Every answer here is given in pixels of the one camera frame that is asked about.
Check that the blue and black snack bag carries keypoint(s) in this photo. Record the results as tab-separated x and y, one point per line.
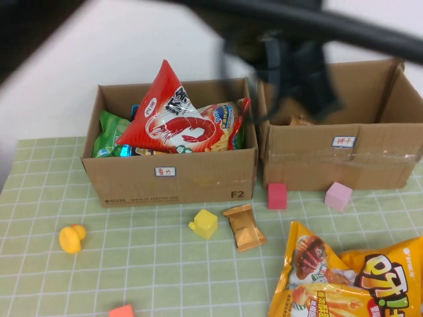
126	150

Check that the taped cardboard box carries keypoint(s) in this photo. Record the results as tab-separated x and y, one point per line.
304	165

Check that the yellow plastic block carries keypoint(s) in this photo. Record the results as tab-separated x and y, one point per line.
206	224

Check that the red shrimp chip bag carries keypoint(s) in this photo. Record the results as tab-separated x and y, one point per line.
165	122

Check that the gold small snack packet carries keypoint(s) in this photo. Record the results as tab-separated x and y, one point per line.
244	228

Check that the light pink foam cube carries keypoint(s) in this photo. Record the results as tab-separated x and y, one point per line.
337	197

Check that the orange foam cube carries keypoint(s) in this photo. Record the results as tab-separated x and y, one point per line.
121	311

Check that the long brown snack packet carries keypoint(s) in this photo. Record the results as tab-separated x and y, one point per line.
302	121

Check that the white label with red writing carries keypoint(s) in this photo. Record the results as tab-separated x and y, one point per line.
165	171
344	141

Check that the large orange chip bag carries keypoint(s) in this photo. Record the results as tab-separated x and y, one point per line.
390	274

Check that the red fries snack bag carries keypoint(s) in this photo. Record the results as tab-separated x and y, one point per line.
228	122

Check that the green snack bag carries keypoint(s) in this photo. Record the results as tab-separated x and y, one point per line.
109	132

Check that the dark pink foam cube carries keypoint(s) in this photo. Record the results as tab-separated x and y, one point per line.
277	197

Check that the yellow rubber duck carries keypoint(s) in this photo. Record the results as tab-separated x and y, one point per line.
70	239

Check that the yellow steak print chip bag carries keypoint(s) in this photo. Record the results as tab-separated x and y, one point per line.
307	264

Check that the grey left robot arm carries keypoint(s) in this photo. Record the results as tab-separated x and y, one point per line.
20	26

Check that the green checked tablecloth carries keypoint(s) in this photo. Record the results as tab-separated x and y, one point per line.
138	257

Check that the cardboard box with F2 print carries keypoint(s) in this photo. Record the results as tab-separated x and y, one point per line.
198	181

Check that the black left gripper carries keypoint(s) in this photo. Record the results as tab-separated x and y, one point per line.
297	69

